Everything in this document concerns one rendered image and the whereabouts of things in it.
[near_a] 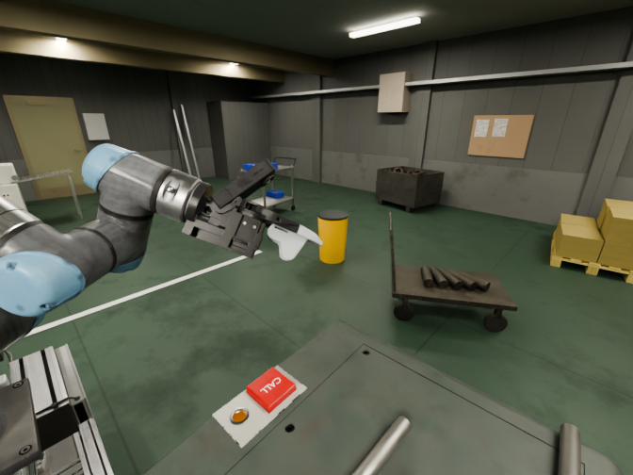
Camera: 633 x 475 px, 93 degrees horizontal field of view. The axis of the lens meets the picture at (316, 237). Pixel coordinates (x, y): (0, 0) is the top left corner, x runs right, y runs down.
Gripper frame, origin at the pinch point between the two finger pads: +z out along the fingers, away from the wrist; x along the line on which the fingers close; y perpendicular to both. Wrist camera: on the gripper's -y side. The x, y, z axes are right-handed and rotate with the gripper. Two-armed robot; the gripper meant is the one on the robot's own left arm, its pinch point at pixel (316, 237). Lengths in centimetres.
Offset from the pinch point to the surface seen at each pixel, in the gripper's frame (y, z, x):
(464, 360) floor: 20, 161, -158
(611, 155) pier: -323, 410, -290
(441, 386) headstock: 16.0, 29.2, 0.9
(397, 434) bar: 22.6, 19.1, 8.6
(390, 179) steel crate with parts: -245, 172, -504
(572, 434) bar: 14.1, 41.1, 13.1
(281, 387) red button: 25.2, 3.7, -2.5
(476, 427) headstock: 18.7, 31.4, 7.7
